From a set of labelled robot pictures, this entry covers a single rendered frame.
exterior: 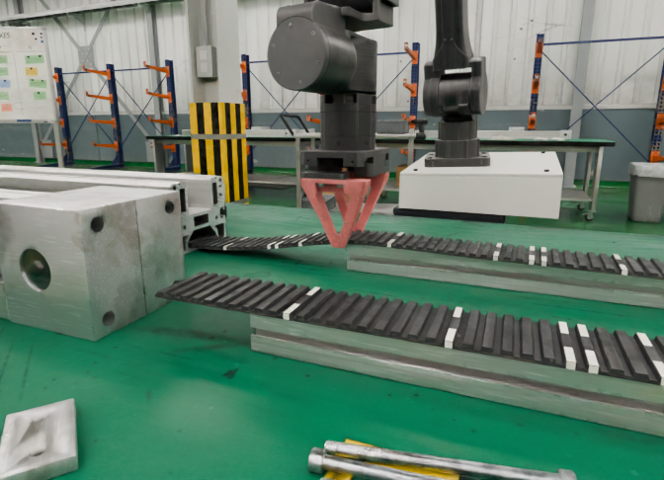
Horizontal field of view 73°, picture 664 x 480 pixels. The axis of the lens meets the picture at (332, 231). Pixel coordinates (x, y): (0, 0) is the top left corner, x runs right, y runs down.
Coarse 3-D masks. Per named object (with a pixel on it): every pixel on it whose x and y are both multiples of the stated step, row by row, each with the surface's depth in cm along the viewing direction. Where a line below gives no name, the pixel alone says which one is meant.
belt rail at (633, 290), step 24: (360, 264) 47; (384, 264) 46; (408, 264) 46; (432, 264) 45; (456, 264) 43; (480, 264) 42; (504, 264) 42; (504, 288) 42; (528, 288) 41; (552, 288) 41; (576, 288) 40; (600, 288) 39; (624, 288) 39; (648, 288) 38
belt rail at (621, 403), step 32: (256, 320) 30; (288, 320) 29; (288, 352) 30; (320, 352) 29; (352, 352) 29; (384, 352) 27; (416, 352) 26; (448, 352) 25; (416, 384) 27; (448, 384) 26; (480, 384) 25; (512, 384) 25; (544, 384) 24; (576, 384) 23; (608, 384) 23; (640, 384) 22; (576, 416) 24; (608, 416) 23; (640, 416) 22
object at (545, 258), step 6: (540, 252) 42; (546, 252) 42; (552, 252) 42; (558, 252) 42; (540, 258) 40; (546, 258) 40; (552, 258) 40; (558, 258) 40; (540, 264) 39; (546, 264) 39; (552, 264) 39; (558, 264) 39
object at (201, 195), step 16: (0, 176) 61; (16, 176) 60; (32, 176) 59; (48, 176) 59; (64, 176) 59; (80, 176) 59; (96, 176) 64; (112, 176) 63; (128, 176) 62; (144, 176) 61; (160, 176) 60; (176, 176) 59; (192, 176) 59; (208, 176) 59; (48, 192) 60; (192, 192) 58; (208, 192) 58; (192, 208) 58; (208, 208) 58; (192, 224) 55; (208, 224) 58; (224, 224) 61
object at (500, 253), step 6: (498, 246) 44; (504, 246) 45; (510, 246) 44; (492, 252) 43; (498, 252) 42; (504, 252) 43; (510, 252) 42; (492, 258) 41; (498, 258) 41; (504, 258) 41; (510, 258) 40
